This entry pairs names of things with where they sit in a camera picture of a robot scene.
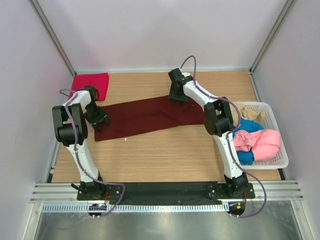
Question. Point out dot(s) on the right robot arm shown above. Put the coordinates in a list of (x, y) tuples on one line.
[(218, 122)]

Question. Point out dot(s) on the aluminium frame rail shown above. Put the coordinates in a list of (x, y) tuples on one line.
[(267, 190)]

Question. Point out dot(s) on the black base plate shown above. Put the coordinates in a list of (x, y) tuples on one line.
[(161, 193)]

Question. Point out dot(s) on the pink t-shirt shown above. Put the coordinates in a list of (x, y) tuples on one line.
[(267, 145)]

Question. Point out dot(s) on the blue t-shirt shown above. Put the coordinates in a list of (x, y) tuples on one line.
[(244, 139)]

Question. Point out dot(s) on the white plastic basket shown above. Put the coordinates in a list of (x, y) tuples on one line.
[(281, 160)]

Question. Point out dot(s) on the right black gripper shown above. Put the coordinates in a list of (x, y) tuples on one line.
[(173, 95)]

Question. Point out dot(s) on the dark red t-shirt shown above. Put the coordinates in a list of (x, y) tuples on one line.
[(148, 115)]

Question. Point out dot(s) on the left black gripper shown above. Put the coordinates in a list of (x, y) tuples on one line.
[(93, 122)]

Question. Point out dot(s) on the white slotted cable duct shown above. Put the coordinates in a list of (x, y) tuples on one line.
[(100, 208)]

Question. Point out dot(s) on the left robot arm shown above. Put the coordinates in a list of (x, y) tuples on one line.
[(70, 127)]

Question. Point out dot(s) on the beige t-shirt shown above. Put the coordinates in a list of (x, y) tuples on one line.
[(252, 115)]

